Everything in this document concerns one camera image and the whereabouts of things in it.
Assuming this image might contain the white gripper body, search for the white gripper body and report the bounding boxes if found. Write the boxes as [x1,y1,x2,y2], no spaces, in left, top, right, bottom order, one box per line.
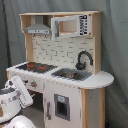
[5,76,33,108]

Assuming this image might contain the white microwave door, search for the white microwave door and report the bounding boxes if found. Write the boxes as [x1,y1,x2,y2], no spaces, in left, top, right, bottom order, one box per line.
[50,14,91,39]

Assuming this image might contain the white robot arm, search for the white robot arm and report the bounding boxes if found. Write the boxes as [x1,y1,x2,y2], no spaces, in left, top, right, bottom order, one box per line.
[0,76,33,124]

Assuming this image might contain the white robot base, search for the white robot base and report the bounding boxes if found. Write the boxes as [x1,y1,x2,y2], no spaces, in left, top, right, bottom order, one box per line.
[3,116,36,128]

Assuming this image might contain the wooden toy kitchen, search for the wooden toy kitchen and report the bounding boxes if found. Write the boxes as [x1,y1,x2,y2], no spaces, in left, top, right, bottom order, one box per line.
[7,11,114,128]

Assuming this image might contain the right stove knob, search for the right stove knob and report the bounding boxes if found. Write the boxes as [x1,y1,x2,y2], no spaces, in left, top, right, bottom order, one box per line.
[30,81,37,88]

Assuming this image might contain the black stovetop red burners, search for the black stovetop red burners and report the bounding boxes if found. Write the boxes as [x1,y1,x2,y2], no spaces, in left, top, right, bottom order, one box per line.
[18,62,55,73]

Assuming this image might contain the white fridge door dispenser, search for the white fridge door dispenser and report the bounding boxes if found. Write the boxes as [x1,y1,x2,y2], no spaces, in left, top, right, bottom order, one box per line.
[43,89,83,128]

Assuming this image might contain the grey toy sink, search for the grey toy sink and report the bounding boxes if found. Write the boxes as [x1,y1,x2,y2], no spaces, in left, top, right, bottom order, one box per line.
[52,68,92,81]

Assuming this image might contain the black toy faucet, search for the black toy faucet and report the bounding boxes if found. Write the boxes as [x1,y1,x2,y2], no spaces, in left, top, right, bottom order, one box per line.
[75,51,93,70]

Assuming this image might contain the grey range hood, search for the grey range hood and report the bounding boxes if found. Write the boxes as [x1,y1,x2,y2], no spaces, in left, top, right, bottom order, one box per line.
[24,16,51,35]

